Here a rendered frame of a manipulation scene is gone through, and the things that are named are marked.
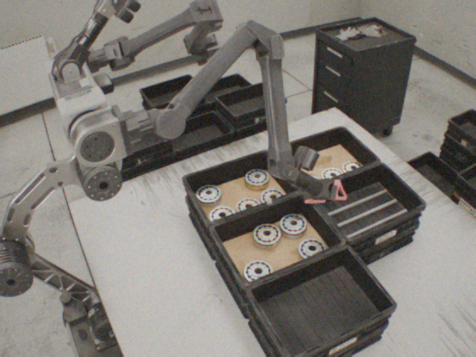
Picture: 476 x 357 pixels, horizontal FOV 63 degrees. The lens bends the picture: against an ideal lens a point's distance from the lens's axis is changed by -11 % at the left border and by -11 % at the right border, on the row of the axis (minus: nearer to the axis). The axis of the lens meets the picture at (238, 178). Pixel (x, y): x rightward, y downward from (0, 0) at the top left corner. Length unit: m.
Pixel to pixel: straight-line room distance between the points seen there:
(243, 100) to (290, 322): 1.94
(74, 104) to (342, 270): 1.05
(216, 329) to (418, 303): 0.77
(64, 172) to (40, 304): 1.33
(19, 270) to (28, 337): 1.04
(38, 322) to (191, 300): 1.26
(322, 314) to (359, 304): 0.13
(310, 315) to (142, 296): 0.65
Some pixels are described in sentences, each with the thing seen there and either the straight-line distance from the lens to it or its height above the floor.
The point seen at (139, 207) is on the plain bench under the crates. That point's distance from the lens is 2.02.
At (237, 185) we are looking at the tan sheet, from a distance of 1.86.
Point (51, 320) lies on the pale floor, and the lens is 2.65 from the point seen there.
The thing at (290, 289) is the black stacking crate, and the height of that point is 0.83.
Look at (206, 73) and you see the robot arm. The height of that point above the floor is 1.53.
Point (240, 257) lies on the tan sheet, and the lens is 1.59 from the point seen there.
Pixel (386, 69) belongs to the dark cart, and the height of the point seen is 0.69.
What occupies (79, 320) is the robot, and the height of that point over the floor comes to 0.26.
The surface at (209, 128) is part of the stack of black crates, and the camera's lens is 2.99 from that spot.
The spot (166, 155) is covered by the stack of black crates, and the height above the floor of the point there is 0.49.
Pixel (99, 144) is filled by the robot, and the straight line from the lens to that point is 1.12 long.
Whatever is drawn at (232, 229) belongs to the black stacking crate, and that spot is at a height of 0.88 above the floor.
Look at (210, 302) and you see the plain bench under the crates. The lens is 1.64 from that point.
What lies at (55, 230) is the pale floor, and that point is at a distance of 3.10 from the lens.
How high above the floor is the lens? 2.08
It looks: 41 degrees down
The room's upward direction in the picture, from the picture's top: 3 degrees counter-clockwise
